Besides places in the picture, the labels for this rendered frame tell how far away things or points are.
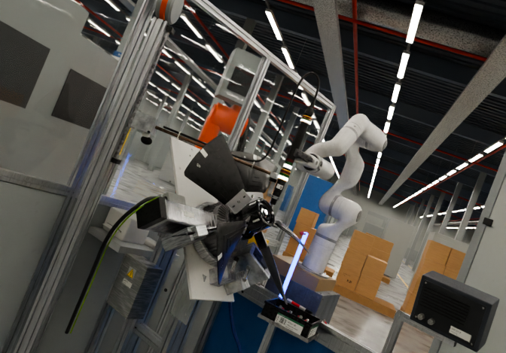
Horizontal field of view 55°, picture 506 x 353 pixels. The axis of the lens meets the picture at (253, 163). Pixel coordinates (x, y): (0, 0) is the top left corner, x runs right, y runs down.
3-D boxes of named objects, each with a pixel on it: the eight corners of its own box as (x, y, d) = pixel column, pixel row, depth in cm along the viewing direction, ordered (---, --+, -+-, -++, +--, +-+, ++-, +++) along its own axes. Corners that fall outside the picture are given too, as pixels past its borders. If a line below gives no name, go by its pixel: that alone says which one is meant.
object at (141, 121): (126, 126, 200) (135, 107, 200) (132, 128, 207) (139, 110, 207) (149, 135, 199) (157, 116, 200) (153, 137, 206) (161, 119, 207)
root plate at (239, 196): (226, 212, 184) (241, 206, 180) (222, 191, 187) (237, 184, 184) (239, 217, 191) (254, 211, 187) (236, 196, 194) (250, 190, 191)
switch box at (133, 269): (105, 302, 201) (126, 253, 202) (122, 302, 208) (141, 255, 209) (126, 319, 191) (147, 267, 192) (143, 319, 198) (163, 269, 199)
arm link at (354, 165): (339, 222, 249) (312, 210, 257) (347, 221, 259) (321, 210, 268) (373, 130, 243) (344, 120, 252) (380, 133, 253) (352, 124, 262)
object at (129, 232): (95, 226, 218) (105, 204, 218) (123, 232, 230) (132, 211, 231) (116, 241, 207) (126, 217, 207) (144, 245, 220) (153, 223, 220)
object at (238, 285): (226, 295, 193) (221, 278, 195) (234, 291, 199) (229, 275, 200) (242, 290, 190) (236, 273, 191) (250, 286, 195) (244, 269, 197)
